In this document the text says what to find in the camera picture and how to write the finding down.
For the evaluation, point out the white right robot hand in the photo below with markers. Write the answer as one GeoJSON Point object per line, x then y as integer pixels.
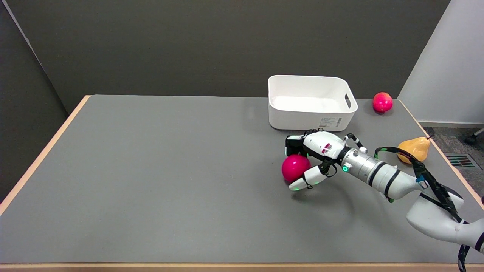
{"type": "Point", "coordinates": [317, 155]}

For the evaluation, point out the red ball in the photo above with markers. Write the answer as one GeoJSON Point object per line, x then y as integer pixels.
{"type": "Point", "coordinates": [295, 168]}

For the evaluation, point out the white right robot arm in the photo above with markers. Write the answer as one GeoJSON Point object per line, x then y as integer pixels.
{"type": "Point", "coordinates": [412, 192]}

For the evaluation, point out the white plastic storage bin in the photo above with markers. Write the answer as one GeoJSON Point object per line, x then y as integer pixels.
{"type": "Point", "coordinates": [311, 102]}

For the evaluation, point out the red apple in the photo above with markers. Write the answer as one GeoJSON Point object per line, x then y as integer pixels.
{"type": "Point", "coordinates": [382, 102]}

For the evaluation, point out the yellow pear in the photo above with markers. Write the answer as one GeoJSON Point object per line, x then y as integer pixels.
{"type": "Point", "coordinates": [416, 148]}

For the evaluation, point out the floor vent grille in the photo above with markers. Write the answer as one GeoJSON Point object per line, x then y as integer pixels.
{"type": "Point", "coordinates": [459, 160]}

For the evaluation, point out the black chair caster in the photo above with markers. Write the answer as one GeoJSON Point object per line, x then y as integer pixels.
{"type": "Point", "coordinates": [470, 139]}

